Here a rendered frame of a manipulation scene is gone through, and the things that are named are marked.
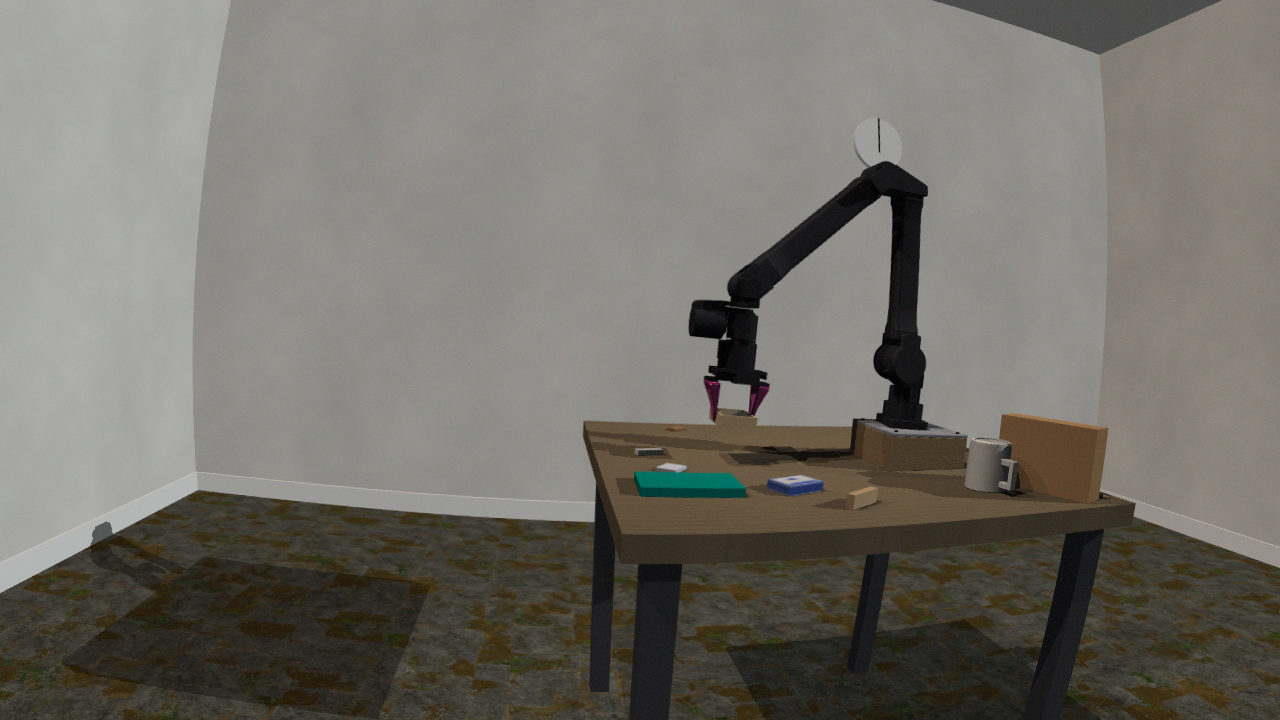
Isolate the white and blue cardboard box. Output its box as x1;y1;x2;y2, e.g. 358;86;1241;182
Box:
767;475;824;497

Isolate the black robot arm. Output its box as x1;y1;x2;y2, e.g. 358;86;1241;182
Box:
689;161;928;430

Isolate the grey mug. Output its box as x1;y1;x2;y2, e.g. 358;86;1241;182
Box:
964;438;1019;493

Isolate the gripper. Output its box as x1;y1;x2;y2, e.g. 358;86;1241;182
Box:
704;340;771;420

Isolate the teal flat rectangular block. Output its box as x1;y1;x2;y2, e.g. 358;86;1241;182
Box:
634;471;746;498

